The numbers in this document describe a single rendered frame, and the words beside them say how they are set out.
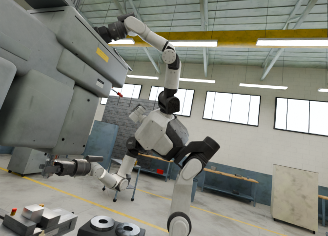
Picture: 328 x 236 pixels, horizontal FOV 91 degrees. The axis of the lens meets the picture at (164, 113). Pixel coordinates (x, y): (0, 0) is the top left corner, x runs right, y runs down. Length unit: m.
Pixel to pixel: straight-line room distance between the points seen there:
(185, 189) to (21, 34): 1.02
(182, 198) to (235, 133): 7.29
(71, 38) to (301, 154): 8.74
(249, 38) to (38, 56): 5.32
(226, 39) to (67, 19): 5.06
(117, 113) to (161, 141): 8.83
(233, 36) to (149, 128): 4.88
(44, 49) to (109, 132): 6.28
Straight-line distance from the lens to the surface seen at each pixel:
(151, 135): 1.04
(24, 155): 5.52
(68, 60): 0.77
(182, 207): 1.13
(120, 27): 0.99
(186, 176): 1.05
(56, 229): 1.06
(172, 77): 0.97
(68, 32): 0.77
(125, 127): 9.33
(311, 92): 9.65
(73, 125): 0.84
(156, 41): 0.97
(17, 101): 0.68
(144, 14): 7.38
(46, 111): 0.72
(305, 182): 6.49
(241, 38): 5.60
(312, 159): 9.03
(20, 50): 0.68
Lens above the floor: 1.44
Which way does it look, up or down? 11 degrees up
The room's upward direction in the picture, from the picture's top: 12 degrees clockwise
